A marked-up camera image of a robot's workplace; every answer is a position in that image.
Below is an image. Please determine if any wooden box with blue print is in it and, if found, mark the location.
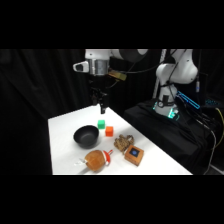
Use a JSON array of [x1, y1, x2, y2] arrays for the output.
[[123, 145, 145, 167]]

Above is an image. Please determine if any brown crumpled lump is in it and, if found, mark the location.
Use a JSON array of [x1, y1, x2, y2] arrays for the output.
[[113, 133, 135, 154]]

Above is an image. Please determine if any gold wrist camera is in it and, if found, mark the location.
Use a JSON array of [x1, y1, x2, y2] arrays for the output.
[[107, 69, 128, 82]]

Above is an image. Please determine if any black bowl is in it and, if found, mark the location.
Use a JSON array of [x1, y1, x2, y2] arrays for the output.
[[73, 124, 101, 149]]

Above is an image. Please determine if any black curtain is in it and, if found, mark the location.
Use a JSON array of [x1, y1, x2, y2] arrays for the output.
[[0, 49, 224, 176]]

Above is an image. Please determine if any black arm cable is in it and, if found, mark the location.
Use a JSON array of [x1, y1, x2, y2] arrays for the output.
[[107, 49, 179, 88]]

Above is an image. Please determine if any grey cable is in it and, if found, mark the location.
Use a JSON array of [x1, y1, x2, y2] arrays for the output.
[[195, 118, 218, 175]]

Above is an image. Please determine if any yellow cable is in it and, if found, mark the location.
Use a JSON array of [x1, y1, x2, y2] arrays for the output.
[[214, 106, 224, 145]]

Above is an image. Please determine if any blue-lit black device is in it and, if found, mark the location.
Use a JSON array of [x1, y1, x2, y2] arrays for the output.
[[175, 90, 202, 111]]

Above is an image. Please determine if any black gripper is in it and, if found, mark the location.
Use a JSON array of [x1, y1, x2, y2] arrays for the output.
[[88, 74, 110, 116]]

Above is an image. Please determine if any brown potato toy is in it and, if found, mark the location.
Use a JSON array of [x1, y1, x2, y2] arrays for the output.
[[74, 149, 114, 173]]

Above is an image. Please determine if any green cube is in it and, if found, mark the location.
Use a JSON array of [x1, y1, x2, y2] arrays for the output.
[[97, 119, 107, 130]]

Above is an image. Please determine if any black draped robot stand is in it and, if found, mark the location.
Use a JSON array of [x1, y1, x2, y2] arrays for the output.
[[122, 98, 220, 176]]

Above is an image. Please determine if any orange cube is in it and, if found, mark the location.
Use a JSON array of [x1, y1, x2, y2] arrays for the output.
[[105, 125, 115, 137]]

